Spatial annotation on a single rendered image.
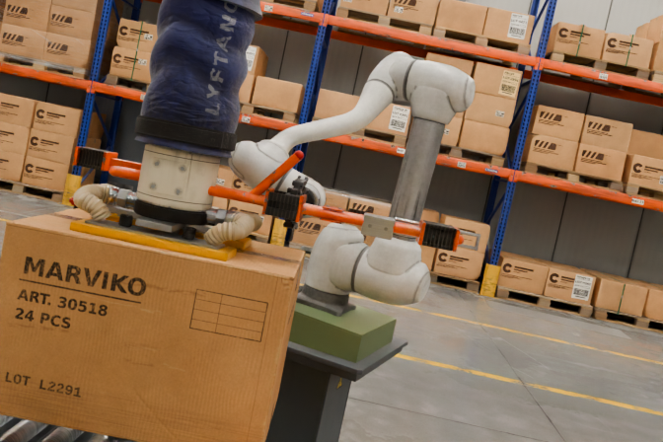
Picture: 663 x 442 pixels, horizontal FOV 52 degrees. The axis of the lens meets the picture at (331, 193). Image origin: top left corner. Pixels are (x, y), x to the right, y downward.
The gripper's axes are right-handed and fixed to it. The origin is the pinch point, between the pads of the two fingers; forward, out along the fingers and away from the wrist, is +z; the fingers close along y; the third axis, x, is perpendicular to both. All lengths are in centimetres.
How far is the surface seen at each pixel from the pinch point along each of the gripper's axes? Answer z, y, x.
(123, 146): -823, 41, 355
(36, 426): -5, 66, 50
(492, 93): -713, -126, -133
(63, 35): -691, -88, 408
